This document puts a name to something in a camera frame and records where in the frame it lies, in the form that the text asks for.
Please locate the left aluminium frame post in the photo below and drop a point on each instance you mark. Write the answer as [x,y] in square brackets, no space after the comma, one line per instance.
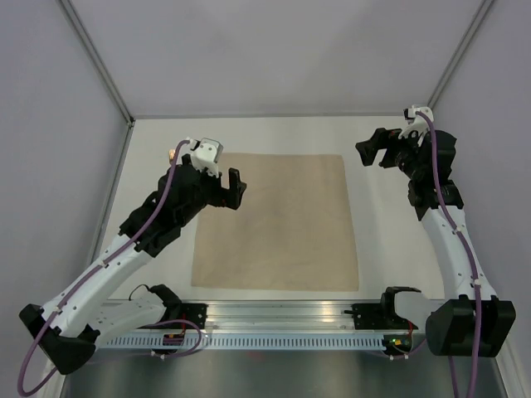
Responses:
[84,38]

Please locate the aluminium frame post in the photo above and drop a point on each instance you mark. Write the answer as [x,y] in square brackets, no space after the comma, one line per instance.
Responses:
[84,38]
[471,32]

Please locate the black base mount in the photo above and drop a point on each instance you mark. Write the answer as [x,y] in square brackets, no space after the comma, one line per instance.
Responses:
[381,315]
[186,315]

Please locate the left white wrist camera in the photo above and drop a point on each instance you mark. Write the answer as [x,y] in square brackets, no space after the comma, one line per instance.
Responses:
[205,155]

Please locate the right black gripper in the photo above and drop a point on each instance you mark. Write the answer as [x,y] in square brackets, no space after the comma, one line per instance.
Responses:
[368,149]

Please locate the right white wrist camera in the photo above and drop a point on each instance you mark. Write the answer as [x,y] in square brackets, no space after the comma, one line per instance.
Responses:
[417,118]

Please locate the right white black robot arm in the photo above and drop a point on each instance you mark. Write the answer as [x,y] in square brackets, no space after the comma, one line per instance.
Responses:
[472,320]

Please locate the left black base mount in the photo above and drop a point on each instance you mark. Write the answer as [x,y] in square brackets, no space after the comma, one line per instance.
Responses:
[186,315]

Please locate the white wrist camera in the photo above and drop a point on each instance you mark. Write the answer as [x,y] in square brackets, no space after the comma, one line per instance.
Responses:
[417,118]
[205,155]

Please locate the white slotted cable duct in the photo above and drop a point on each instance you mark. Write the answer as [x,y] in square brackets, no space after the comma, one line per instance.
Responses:
[250,341]

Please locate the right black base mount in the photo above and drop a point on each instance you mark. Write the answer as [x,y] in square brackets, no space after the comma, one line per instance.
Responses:
[381,315]

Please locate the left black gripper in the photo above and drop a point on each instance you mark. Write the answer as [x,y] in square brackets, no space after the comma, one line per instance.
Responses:
[224,197]

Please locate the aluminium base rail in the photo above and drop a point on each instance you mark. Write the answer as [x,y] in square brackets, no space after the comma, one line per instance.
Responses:
[284,316]

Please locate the beige cloth napkin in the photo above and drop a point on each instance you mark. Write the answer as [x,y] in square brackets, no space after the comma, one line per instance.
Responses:
[292,232]

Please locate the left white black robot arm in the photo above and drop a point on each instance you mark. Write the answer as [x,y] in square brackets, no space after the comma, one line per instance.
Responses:
[72,326]

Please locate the right aluminium frame post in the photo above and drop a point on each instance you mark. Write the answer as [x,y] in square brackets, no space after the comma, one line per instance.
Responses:
[471,32]

